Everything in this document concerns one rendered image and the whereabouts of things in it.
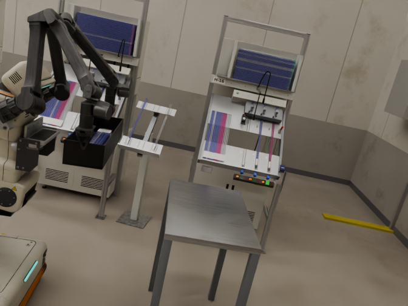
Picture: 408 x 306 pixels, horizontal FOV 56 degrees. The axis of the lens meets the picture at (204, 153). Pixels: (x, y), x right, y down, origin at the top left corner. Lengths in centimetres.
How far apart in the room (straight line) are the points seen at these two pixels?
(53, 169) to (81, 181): 27
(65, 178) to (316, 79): 383
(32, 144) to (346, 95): 493
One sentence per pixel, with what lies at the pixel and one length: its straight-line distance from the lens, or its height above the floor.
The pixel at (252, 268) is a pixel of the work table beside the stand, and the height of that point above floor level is 69.
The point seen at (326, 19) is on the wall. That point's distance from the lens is 598.
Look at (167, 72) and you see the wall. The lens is 584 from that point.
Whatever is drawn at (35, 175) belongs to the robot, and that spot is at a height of 80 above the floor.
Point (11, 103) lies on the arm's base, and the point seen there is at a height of 123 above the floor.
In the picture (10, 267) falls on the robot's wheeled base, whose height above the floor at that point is 28.
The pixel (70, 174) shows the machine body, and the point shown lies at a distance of 380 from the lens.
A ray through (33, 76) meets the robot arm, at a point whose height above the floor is 135.
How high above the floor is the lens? 163
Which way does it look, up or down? 16 degrees down
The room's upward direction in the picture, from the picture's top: 12 degrees clockwise
